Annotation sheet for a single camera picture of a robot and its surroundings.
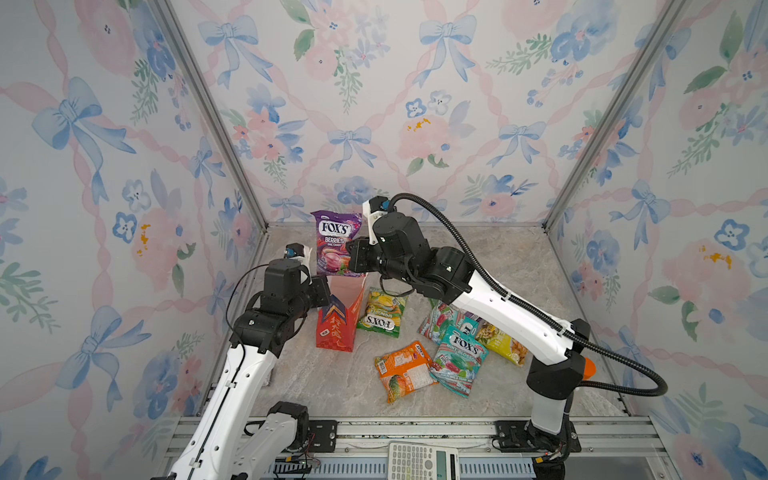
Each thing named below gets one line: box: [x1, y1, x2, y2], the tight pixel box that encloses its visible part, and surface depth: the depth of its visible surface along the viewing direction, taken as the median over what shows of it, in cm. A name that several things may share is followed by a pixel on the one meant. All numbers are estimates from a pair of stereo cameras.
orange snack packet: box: [374, 341, 439, 404], surface depth 84 cm
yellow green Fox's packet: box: [358, 286, 408, 338], surface depth 94 cm
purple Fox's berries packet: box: [310, 210, 365, 278], surface depth 68 cm
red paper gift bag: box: [316, 273, 368, 353], surface depth 78 cm
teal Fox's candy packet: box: [430, 325, 489, 398], surface depth 85 cm
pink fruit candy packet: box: [417, 299, 465, 345], surface depth 92 cm
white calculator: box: [387, 442, 460, 480], surface depth 71 cm
